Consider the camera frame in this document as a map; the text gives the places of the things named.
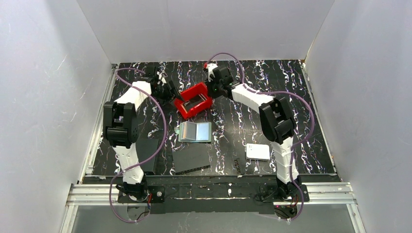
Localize red plastic bin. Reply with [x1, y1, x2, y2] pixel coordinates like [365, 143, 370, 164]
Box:
[174, 82, 213, 120]

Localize mint green card holder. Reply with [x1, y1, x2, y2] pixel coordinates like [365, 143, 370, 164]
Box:
[175, 121, 212, 143]

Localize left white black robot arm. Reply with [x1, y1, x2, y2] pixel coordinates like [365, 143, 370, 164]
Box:
[103, 66, 183, 201]

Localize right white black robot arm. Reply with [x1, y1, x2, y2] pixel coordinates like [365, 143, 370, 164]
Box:
[204, 63, 300, 199]

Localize black rectangular block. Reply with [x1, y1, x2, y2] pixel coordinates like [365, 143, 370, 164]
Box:
[136, 138, 159, 175]

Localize black flat plate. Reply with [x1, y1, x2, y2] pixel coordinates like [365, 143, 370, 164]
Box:
[172, 143, 210, 175]

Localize white flat box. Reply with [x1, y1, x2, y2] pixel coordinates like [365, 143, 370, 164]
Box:
[245, 143, 270, 161]

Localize small black comb strip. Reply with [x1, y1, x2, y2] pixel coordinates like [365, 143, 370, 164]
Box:
[234, 158, 243, 176]

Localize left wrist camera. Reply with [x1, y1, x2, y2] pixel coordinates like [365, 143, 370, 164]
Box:
[157, 71, 168, 85]

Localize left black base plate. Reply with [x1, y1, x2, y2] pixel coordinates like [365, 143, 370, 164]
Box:
[116, 184, 165, 204]

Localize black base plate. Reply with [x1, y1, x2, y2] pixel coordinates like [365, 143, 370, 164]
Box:
[254, 184, 301, 205]
[116, 184, 165, 204]

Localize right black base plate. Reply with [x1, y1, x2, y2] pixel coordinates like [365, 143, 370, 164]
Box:
[254, 184, 301, 205]

